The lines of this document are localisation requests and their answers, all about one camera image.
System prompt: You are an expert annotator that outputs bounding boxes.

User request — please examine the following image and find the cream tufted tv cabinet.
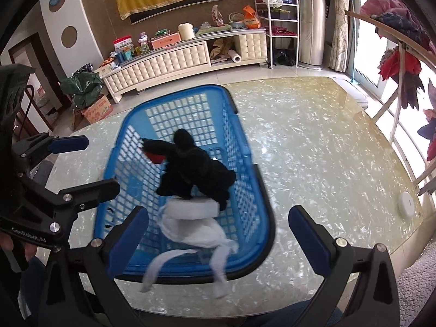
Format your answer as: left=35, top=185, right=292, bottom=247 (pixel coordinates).
left=101, top=28, right=268, bottom=103

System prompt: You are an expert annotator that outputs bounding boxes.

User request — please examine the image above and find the white paper roll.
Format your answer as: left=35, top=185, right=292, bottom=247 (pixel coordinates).
left=228, top=50, right=242, bottom=63

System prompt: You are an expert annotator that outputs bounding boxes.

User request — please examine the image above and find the blue plastic laundry basket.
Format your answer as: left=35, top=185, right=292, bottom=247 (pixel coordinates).
left=94, top=85, right=276, bottom=285

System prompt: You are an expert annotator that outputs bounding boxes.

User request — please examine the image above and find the orange detergent bag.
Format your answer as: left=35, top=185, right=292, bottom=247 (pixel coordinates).
left=243, top=5, right=262, bottom=30

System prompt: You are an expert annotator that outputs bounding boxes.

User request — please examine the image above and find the white metal shelf rack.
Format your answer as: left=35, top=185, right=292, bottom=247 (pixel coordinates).
left=254, top=0, right=300, bottom=69

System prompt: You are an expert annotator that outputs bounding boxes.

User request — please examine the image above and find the cream pillar candle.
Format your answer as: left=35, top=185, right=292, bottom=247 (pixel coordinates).
left=178, top=23, right=195, bottom=41

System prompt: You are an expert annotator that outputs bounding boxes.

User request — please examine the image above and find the cardboard box on floor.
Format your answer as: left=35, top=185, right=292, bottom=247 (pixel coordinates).
left=81, top=95, right=113, bottom=124

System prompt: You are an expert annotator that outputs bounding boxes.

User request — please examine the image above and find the beige curtain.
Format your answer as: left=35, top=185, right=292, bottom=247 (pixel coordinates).
left=330, top=0, right=350, bottom=72

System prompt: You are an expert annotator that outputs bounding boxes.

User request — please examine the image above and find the wooden clothes drying rack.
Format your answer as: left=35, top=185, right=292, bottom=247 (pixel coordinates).
left=344, top=10, right=435, bottom=196

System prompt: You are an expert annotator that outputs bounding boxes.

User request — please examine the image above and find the white round disc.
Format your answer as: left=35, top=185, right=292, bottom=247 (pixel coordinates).
left=398, top=192, right=415, bottom=220

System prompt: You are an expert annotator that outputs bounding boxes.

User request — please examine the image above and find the grey office chair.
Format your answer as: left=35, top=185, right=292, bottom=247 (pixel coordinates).
left=29, top=159, right=54, bottom=187

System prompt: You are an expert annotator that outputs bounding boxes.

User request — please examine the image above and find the white knotted cloth bundle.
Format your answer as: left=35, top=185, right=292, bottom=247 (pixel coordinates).
left=140, top=206, right=239, bottom=298

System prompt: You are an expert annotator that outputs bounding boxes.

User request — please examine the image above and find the white foam sponge block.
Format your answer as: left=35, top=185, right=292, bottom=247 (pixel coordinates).
left=163, top=196, right=219, bottom=220

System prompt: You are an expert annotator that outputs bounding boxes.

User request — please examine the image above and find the black plush toy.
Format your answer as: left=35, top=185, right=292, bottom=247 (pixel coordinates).
left=142, top=128, right=237, bottom=211

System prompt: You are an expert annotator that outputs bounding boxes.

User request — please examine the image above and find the pink box on cabinet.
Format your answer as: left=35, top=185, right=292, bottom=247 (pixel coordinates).
left=151, top=32, right=182, bottom=50

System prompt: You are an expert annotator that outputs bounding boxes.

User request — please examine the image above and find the green plastic bag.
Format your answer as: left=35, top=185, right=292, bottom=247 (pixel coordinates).
left=60, top=72, right=104, bottom=110

